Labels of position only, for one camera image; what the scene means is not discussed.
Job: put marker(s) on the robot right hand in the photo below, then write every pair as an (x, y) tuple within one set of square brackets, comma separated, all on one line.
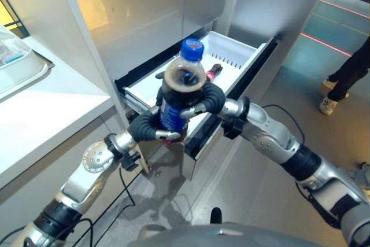
[(215, 98)]

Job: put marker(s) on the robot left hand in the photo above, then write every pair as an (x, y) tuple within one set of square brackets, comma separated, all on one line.
[(143, 128)]

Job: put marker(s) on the cola bottle with blue cap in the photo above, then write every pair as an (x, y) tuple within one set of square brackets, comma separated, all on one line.
[(173, 96)]

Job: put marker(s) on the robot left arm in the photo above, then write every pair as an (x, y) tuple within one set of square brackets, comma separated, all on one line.
[(92, 160)]

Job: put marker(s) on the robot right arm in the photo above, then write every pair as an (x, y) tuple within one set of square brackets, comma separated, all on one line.
[(274, 143)]

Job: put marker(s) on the refrigerator drawer with white bin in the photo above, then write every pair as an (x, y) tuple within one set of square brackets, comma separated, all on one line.
[(225, 53)]

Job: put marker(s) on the silver refrigerator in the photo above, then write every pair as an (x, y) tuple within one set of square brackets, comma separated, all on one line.
[(138, 12)]

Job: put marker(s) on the cola bottle with red label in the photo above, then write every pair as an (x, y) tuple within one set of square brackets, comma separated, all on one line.
[(213, 71)]

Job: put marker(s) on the white counter cabinet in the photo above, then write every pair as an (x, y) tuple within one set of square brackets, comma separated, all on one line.
[(57, 108)]

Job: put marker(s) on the robot dark foot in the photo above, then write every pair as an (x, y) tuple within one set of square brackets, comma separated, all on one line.
[(216, 215)]

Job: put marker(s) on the person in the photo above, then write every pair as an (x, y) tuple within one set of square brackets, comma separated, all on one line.
[(347, 76)]

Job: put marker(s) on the white tray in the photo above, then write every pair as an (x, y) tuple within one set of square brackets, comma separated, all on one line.
[(23, 67)]

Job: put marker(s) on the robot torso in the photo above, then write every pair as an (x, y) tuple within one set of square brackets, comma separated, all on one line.
[(225, 235)]

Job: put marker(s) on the clear plastic bag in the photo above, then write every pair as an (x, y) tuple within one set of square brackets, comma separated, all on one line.
[(8, 47)]

